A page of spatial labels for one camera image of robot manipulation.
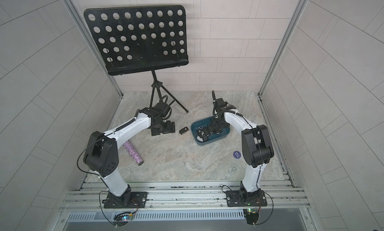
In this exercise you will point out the right green circuit board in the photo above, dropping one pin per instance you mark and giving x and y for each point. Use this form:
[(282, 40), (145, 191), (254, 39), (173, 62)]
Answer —
[(252, 215)]

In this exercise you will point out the black Bentley key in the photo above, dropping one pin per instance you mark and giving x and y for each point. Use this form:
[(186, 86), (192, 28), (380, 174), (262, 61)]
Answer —
[(203, 134)]

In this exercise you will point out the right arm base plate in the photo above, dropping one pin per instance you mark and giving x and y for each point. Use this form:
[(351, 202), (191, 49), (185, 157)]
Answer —
[(242, 198)]

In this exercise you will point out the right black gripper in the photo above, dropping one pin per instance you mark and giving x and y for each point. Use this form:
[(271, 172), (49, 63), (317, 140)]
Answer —
[(214, 124)]

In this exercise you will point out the teal plastic storage box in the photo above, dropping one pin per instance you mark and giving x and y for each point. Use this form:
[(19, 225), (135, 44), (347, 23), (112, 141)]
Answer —
[(207, 122)]

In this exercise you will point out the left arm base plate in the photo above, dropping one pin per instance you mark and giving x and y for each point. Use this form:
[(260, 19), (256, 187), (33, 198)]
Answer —
[(126, 200)]

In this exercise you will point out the left green circuit board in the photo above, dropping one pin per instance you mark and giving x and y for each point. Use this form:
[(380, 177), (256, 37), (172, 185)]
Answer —
[(122, 219)]

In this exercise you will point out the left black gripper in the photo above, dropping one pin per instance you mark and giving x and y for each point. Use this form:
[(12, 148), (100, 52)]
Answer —
[(169, 130)]

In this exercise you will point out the black perforated music stand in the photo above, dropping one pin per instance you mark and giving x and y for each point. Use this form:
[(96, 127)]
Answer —
[(140, 39)]

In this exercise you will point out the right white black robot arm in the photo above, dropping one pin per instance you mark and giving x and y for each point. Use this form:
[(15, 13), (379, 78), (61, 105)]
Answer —
[(256, 142)]

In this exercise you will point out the black VW key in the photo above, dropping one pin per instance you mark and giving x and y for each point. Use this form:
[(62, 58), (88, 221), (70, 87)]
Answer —
[(184, 130)]

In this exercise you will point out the purple glitter cylinder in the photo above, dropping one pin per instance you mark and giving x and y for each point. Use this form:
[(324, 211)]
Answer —
[(133, 152)]

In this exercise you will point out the purple round sticker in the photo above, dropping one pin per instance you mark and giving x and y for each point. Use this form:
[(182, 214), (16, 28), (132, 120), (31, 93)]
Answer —
[(237, 154)]

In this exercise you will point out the green circuit board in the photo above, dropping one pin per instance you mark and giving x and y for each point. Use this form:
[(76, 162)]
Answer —
[(252, 215), (122, 219)]

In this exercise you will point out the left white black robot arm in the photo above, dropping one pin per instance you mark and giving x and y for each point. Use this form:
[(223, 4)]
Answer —
[(102, 152)]

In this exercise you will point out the aluminium mounting rail frame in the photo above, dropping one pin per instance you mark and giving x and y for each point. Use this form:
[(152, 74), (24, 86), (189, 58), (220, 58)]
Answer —
[(187, 201)]

